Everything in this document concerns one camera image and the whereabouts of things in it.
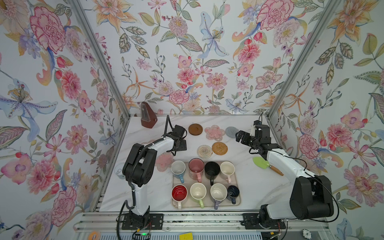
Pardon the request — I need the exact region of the yellow sticky note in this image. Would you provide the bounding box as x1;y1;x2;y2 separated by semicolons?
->
179;233;194;240

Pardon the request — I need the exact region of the woven rattan round coaster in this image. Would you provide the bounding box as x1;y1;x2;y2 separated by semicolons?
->
212;142;228;156

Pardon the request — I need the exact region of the orange tape roll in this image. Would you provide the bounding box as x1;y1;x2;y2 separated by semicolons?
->
87;231;101;240

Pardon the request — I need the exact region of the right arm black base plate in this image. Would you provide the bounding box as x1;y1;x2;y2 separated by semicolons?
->
241;213;287;230

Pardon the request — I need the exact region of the red interior white mug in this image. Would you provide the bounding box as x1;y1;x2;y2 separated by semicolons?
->
171;185;188;210

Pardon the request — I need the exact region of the black mug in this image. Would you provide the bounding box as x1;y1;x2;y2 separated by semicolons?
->
205;162;221;186

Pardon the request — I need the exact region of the cream mug green handle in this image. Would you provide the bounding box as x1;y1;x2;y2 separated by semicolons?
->
190;183;207;209

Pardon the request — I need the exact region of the white mug purple handle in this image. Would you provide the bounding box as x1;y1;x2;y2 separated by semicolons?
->
210;183;228;210

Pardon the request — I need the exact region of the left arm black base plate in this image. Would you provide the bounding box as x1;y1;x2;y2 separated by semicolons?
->
120;213;164;231

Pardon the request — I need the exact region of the grey blue round coaster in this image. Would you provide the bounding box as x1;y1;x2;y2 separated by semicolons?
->
225;127;239;139

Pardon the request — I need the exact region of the white round table sticker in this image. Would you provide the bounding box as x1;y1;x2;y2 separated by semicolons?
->
114;163;125;180

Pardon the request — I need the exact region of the green silicone spatula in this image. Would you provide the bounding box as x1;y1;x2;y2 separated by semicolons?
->
253;157;284;176

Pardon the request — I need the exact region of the white embroidered round coaster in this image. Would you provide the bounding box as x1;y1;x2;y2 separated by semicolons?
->
197;145;213;160

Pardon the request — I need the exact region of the brown round wooden coaster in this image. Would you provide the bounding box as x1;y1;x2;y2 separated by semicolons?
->
188;124;203;136

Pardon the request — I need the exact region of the aluminium front rail frame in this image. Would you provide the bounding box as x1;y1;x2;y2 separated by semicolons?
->
74;211;334;240

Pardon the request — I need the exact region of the beige serving tray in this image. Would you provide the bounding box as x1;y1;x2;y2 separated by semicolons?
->
172;164;242;210

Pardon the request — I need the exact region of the cream mug pink handle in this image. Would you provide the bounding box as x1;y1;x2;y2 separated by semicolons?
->
220;162;236;184

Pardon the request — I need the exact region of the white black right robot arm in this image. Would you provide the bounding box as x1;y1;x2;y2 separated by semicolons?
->
235;121;337;223

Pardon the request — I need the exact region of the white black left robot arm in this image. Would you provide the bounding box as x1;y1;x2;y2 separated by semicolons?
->
122;125;187;216

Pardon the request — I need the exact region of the brown wooden metronome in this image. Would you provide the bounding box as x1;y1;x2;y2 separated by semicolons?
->
141;102;158;129

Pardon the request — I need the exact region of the pink flower coaster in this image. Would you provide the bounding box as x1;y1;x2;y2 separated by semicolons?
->
155;153;174;172
205;125;226;142

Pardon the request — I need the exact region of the white mug blue handle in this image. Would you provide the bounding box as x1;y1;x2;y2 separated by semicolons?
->
171;161;186;184

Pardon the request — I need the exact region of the small dark navy mug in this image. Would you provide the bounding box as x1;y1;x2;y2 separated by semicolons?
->
227;185;240;205

